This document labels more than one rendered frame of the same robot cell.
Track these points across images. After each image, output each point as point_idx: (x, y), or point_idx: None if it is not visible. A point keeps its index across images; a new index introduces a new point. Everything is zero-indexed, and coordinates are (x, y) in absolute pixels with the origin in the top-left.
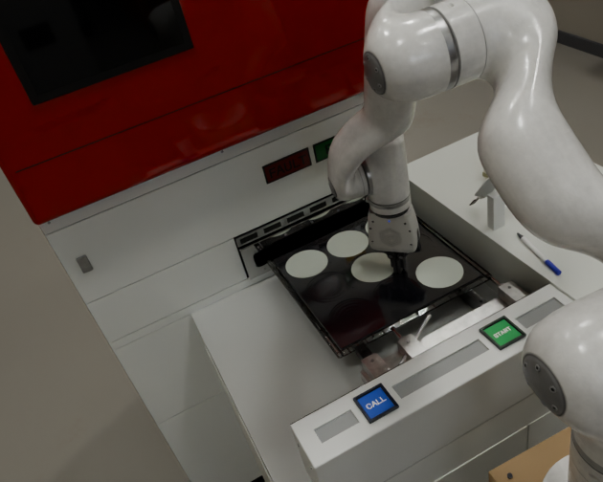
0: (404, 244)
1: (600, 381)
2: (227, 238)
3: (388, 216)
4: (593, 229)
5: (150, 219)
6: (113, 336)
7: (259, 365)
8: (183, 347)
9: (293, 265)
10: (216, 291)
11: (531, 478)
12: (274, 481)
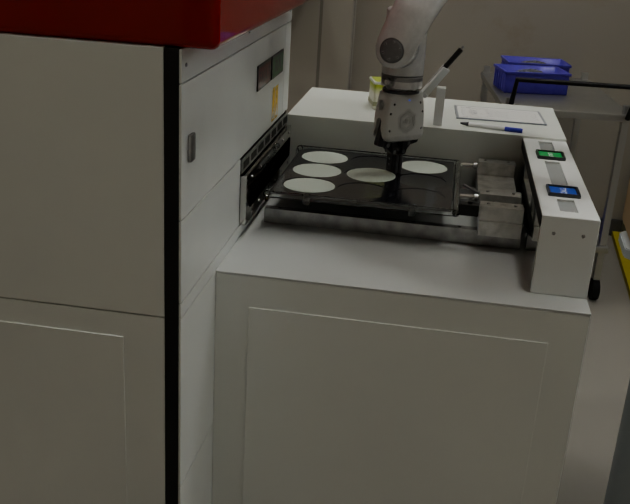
0: (416, 128)
1: None
2: (238, 157)
3: (414, 92)
4: None
5: (219, 100)
6: (184, 290)
7: (369, 269)
8: (207, 330)
9: (299, 188)
10: (227, 238)
11: None
12: (525, 306)
